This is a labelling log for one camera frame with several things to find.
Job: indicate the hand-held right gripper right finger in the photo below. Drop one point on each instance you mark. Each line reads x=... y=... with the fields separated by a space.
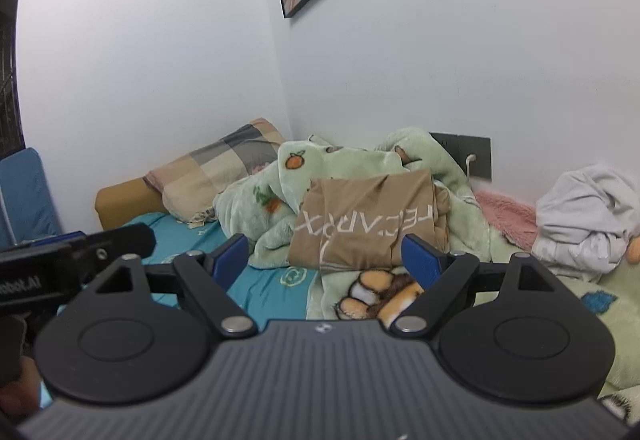
x=419 y=262

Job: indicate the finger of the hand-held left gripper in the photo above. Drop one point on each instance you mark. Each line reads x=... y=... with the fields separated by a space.
x=120 y=242
x=55 y=238

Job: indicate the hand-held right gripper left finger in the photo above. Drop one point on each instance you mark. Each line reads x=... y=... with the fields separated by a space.
x=231 y=260

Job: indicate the tan t-shirt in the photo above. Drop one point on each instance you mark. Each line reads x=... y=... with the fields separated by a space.
x=360 y=220

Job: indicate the person's left hand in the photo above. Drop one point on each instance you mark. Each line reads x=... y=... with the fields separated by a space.
x=20 y=390

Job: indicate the tan bed headboard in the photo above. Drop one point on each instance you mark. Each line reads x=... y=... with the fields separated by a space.
x=120 y=202

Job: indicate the teal printed bed sheet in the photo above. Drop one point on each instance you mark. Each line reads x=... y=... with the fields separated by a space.
x=270 y=290

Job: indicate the blue covered chair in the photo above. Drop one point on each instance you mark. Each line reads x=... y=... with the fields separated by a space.
x=25 y=195

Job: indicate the plaid pillow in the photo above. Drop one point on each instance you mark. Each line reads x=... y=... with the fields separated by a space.
x=215 y=169

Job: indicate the pink fleece blanket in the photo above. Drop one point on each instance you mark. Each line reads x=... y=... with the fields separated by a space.
x=505 y=217

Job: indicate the green printed fleece blanket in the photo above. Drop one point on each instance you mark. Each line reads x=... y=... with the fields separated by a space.
x=340 y=159

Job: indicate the white crumpled garment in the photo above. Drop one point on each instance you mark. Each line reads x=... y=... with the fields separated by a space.
x=575 y=215

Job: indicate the dark barred window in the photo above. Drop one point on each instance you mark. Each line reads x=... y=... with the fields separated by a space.
x=10 y=44

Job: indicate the dark wall outlet panel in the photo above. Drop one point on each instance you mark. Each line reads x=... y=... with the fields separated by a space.
x=477 y=147

